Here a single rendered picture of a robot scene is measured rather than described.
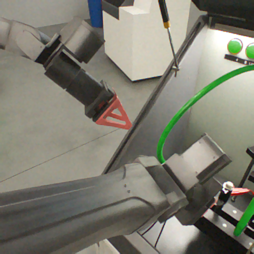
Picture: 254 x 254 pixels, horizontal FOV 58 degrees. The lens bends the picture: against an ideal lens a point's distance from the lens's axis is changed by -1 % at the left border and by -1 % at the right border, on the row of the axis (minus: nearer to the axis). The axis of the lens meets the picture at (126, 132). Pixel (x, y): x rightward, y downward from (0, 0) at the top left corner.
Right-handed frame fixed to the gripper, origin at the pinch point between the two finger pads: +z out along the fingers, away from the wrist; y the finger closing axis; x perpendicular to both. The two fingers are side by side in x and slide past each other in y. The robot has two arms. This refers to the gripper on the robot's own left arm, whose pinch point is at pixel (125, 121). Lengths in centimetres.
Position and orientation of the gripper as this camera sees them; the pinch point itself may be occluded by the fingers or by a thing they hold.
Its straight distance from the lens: 52.0
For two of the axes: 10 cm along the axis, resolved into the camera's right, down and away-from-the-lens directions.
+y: -1.7, -4.3, 8.9
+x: -6.7, 7.1, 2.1
